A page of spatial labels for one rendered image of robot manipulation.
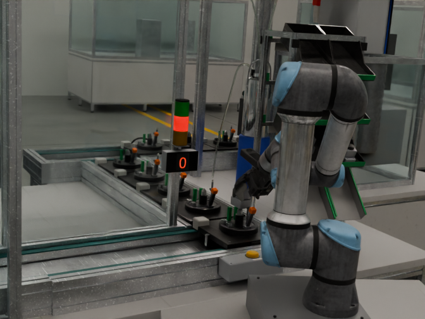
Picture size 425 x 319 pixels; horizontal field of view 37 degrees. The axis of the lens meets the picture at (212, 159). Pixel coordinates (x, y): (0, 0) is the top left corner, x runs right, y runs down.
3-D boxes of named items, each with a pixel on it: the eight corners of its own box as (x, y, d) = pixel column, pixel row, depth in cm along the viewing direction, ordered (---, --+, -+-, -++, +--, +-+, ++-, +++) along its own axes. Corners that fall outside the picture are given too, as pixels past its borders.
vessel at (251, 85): (274, 137, 318) (281, 61, 310) (250, 138, 311) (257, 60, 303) (258, 132, 330) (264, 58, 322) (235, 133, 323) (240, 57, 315)
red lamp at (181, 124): (190, 131, 219) (191, 116, 218) (177, 131, 216) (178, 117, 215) (183, 128, 223) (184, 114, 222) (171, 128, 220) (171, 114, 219)
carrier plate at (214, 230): (285, 241, 223) (286, 235, 223) (227, 250, 211) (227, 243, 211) (247, 220, 243) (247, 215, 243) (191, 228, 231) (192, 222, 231)
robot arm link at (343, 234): (361, 282, 167) (368, 233, 163) (309, 278, 166) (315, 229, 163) (352, 264, 178) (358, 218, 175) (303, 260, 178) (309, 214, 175)
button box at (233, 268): (283, 273, 209) (285, 254, 207) (229, 282, 198) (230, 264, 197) (271, 264, 214) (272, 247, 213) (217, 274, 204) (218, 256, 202)
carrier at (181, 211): (245, 219, 245) (247, 188, 242) (190, 226, 232) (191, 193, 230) (212, 202, 265) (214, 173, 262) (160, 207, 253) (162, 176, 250)
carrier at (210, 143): (253, 150, 374) (254, 129, 371) (217, 152, 362) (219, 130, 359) (231, 142, 394) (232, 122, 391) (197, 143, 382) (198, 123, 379)
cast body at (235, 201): (250, 207, 223) (252, 188, 222) (240, 209, 221) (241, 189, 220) (237, 201, 230) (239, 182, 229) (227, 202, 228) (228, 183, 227)
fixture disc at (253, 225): (265, 233, 225) (266, 227, 224) (232, 237, 217) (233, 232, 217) (243, 221, 236) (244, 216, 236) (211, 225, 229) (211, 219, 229)
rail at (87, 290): (305, 269, 223) (308, 240, 221) (52, 316, 178) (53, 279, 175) (295, 264, 228) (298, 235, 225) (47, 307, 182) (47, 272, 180)
